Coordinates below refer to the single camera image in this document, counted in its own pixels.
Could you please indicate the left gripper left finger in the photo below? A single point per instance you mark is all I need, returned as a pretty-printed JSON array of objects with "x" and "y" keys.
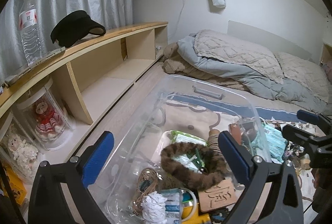
[{"x": 94, "y": 158}]

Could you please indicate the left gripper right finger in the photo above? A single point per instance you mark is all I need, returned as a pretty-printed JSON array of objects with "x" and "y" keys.
[{"x": 236, "y": 156}]

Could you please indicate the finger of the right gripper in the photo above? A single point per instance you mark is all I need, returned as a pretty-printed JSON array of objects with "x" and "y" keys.
[
  {"x": 309, "y": 117},
  {"x": 300, "y": 137}
]

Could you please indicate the brown furry headband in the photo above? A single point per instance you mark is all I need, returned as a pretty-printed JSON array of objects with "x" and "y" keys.
[{"x": 214, "y": 163}]

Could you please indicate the carved wooden tag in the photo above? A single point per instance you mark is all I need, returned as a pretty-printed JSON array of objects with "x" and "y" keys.
[{"x": 218, "y": 196}]

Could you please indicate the teal wipes pack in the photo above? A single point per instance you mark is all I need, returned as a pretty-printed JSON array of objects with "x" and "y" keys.
[{"x": 277, "y": 144}]

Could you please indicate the beige quilted pillow right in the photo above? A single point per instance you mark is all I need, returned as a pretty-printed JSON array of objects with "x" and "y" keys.
[{"x": 306, "y": 73}]

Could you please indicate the beige quilted pillow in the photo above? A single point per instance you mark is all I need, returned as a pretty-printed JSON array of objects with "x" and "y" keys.
[
  {"x": 228, "y": 49},
  {"x": 306, "y": 73}
]

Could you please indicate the green clothes peg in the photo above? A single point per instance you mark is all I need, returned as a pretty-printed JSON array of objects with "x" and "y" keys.
[{"x": 197, "y": 161}]

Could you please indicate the grey blue quilt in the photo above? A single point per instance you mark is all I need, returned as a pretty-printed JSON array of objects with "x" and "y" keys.
[{"x": 289, "y": 91}]

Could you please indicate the red dress doll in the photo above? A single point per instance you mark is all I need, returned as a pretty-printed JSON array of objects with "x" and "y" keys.
[{"x": 49, "y": 122}]

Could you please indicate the green wet wipes pack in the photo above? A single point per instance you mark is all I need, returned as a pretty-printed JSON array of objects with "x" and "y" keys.
[{"x": 188, "y": 143}]

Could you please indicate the wooden shelf unit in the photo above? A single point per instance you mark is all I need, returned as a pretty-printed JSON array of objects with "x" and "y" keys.
[{"x": 92, "y": 76}]

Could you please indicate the clear plastic storage bin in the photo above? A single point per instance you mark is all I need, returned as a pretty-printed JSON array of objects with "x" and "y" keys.
[{"x": 133, "y": 170}]

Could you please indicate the white sheep doll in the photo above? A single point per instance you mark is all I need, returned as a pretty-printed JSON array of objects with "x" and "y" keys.
[{"x": 25, "y": 154}]

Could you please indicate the crumpled white paper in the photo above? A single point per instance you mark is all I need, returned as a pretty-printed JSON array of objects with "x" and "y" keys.
[{"x": 153, "y": 208}]

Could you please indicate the beige quilted pillow left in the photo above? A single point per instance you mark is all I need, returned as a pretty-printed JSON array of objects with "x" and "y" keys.
[{"x": 228, "y": 49}]

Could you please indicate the black sun visor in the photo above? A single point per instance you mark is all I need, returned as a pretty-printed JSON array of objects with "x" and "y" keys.
[{"x": 74, "y": 27}]

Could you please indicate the grey curtain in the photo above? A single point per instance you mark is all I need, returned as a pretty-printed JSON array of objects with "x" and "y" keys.
[{"x": 109, "y": 13}]

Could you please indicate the clear water bottle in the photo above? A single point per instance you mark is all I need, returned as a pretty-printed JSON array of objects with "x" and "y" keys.
[{"x": 28, "y": 25}]

